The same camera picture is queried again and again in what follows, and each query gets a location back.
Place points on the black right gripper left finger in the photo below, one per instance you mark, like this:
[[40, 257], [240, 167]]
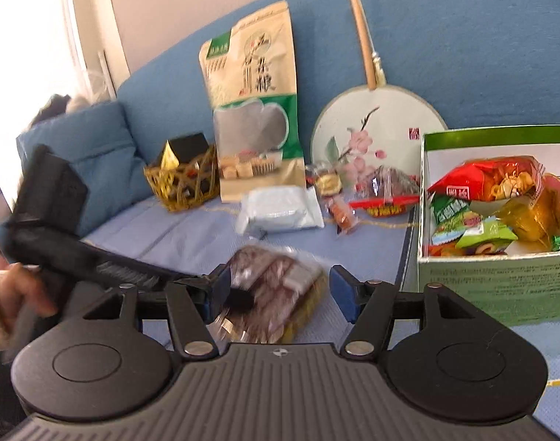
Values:
[[105, 360]]

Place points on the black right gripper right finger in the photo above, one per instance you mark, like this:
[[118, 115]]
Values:
[[440, 354]]

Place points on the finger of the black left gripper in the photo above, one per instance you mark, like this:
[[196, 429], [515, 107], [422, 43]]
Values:
[[239, 299]]

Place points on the brown clear-wrapped snack pack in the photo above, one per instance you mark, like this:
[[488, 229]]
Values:
[[287, 288]]

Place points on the red-edged dark candy packet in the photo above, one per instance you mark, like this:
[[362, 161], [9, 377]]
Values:
[[385, 192]]

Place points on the yellow foil snack bag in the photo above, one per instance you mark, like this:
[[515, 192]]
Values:
[[535, 218]]

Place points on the red chips snack bag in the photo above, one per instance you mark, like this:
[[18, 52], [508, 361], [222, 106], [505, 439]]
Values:
[[491, 179]]

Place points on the person's left hand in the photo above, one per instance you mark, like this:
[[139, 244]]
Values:
[[21, 285]]

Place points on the white foil packet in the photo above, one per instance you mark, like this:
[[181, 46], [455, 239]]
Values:
[[279, 209]]

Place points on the light blue seat cover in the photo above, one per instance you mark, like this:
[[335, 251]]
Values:
[[198, 240]]

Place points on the blue cushion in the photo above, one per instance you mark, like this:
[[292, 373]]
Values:
[[99, 147]]

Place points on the green snack packet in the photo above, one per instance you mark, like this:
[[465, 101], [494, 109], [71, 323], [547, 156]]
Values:
[[489, 237]]

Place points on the small orange wrapped snack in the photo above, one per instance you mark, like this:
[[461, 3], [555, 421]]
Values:
[[342, 214]]

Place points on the small gold wrapped snack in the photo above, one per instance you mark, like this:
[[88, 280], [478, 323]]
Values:
[[324, 178]]

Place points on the green white cardboard box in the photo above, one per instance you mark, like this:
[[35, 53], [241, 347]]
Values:
[[520, 285]]

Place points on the round painted hand fan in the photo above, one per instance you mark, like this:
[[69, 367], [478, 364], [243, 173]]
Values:
[[376, 124]]

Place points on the beige green grain snack bag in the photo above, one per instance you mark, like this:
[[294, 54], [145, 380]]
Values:
[[251, 81]]

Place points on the gold wire basket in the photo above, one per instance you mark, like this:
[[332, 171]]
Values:
[[184, 175]]

